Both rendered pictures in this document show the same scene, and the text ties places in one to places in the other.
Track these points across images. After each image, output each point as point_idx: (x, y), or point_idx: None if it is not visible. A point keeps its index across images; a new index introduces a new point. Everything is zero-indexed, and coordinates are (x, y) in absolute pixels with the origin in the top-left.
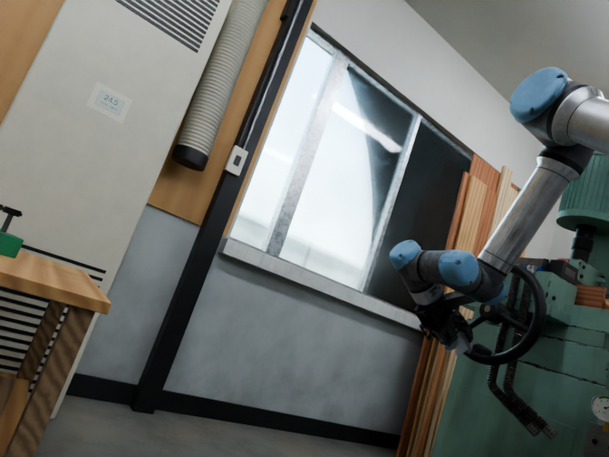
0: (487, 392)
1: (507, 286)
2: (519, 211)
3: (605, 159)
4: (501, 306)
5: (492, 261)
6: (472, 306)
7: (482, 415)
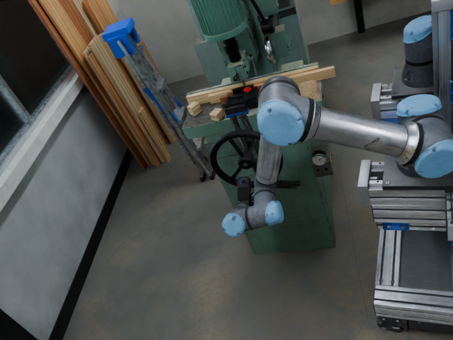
0: (247, 173)
1: (232, 131)
2: (274, 153)
3: None
4: (251, 157)
5: (272, 182)
6: (201, 136)
7: None
